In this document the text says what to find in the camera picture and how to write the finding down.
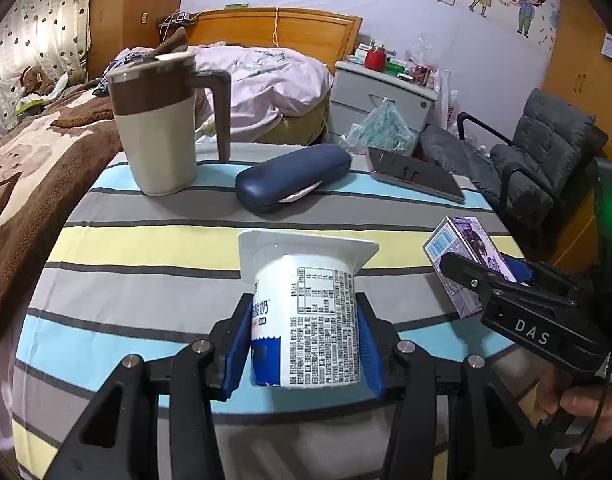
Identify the person's right hand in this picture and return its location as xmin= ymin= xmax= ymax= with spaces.
xmin=536 ymin=360 xmax=612 ymax=447

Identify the grey nightstand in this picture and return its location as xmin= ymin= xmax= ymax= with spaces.
xmin=331 ymin=60 xmax=439 ymax=153

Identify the black power strip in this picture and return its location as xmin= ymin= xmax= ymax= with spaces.
xmin=158 ymin=10 xmax=199 ymax=28

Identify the brown plush blanket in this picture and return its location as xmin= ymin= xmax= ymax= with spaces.
xmin=0 ymin=27 xmax=191 ymax=346

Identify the green tinted plastic bag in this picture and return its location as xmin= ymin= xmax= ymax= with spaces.
xmin=342 ymin=97 xmax=417 ymax=156

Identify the brown teddy bear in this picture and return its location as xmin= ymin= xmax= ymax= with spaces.
xmin=18 ymin=65 xmax=56 ymax=98

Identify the beige mug with brown lid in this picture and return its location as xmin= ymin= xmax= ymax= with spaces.
xmin=107 ymin=50 xmax=233 ymax=197

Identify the stack of small boxes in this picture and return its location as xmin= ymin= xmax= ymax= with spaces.
xmin=348 ymin=42 xmax=417 ymax=81

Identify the tall wooden wardrobe with stars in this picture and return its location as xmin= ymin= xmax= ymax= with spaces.
xmin=86 ymin=0 xmax=187 ymax=83

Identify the grey cushioned armchair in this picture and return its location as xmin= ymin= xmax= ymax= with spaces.
xmin=420 ymin=87 xmax=609 ymax=256

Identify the white plastic bag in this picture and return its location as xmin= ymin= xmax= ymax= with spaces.
xmin=406 ymin=35 xmax=459 ymax=133

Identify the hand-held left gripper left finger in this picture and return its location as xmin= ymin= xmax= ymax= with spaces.
xmin=58 ymin=292 xmax=254 ymax=480

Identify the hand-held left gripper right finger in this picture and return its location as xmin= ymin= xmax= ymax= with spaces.
xmin=355 ymin=291 xmax=562 ymax=480

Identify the heart print curtain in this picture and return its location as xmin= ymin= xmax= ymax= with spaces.
xmin=0 ymin=0 xmax=96 ymax=146

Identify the blue striped garment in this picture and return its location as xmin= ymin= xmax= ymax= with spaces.
xmin=93 ymin=47 xmax=151 ymax=96

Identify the blue glasses case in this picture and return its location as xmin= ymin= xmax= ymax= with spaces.
xmin=235 ymin=143 xmax=353 ymax=213

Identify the white yogurt cup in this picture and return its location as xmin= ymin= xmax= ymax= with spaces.
xmin=237 ymin=229 xmax=381 ymax=389

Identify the wooden headboard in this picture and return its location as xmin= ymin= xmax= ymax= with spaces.
xmin=186 ymin=7 xmax=363 ymax=76

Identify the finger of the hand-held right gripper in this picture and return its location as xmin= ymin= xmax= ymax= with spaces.
xmin=503 ymin=255 xmax=585 ymax=294
xmin=438 ymin=251 xmax=526 ymax=307

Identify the striped tablecloth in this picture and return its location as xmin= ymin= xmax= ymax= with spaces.
xmin=10 ymin=142 xmax=524 ymax=480

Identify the purple drink carton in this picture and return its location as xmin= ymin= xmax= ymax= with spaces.
xmin=422 ymin=216 xmax=524 ymax=318

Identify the wide wooden wardrobe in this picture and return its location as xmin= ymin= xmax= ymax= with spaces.
xmin=541 ymin=0 xmax=612 ymax=271

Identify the dark tablet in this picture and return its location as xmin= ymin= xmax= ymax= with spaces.
xmin=366 ymin=146 xmax=466 ymax=204

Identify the pink duvet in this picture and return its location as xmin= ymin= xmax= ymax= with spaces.
xmin=188 ymin=44 xmax=334 ymax=143

